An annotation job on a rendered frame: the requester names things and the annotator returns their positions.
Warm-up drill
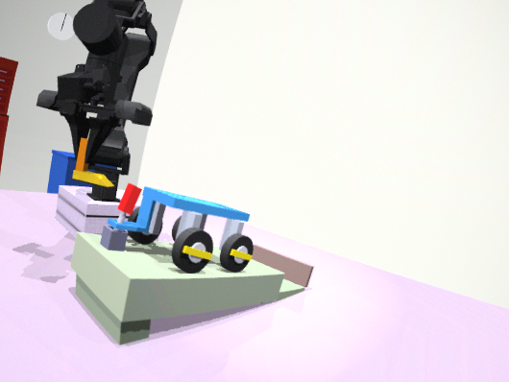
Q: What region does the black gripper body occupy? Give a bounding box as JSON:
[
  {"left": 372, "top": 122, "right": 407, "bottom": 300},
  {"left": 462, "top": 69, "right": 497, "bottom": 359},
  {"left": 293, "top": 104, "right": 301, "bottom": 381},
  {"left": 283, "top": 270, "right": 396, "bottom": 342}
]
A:
[{"left": 36, "top": 59, "right": 153, "bottom": 126}]

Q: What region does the red-headed pin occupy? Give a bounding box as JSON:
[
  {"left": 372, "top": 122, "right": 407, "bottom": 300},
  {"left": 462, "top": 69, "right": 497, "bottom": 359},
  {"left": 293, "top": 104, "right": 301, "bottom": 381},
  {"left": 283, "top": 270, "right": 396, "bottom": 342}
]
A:
[{"left": 117, "top": 183, "right": 142, "bottom": 224}]

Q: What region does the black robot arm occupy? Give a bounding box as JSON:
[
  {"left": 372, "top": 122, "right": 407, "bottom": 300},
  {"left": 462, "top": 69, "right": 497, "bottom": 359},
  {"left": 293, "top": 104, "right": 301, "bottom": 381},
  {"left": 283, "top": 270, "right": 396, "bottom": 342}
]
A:
[{"left": 57, "top": 0, "right": 158, "bottom": 203}]

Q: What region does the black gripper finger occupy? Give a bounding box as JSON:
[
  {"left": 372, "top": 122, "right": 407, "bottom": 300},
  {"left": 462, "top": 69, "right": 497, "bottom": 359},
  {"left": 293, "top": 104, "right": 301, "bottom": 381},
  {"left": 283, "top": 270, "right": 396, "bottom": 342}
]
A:
[
  {"left": 85, "top": 116, "right": 121, "bottom": 163},
  {"left": 60, "top": 112, "right": 90, "bottom": 161}
]

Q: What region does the small blue trolley with black wheels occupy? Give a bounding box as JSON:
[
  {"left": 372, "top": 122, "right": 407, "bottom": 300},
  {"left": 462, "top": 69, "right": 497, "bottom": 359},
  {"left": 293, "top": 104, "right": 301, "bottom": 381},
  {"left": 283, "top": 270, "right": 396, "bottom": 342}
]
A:
[{"left": 108, "top": 186, "right": 254, "bottom": 274}]

